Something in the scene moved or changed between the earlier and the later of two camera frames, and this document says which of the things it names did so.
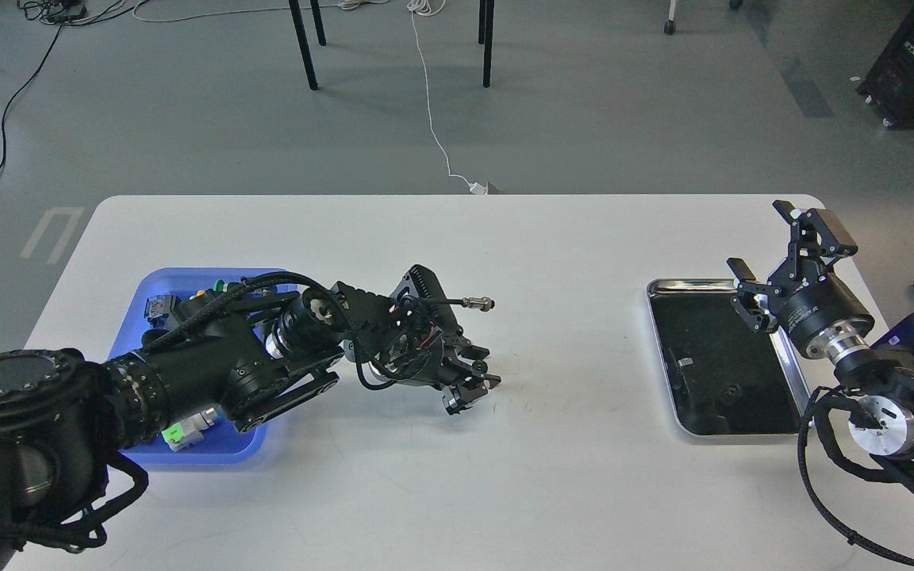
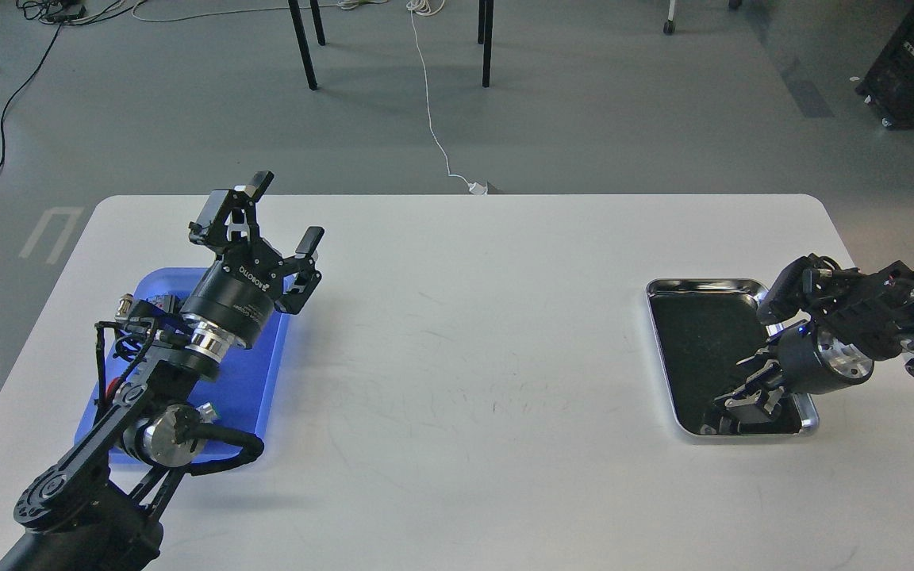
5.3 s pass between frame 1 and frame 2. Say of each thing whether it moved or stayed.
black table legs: stayed
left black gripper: moved
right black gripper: moved
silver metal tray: stayed
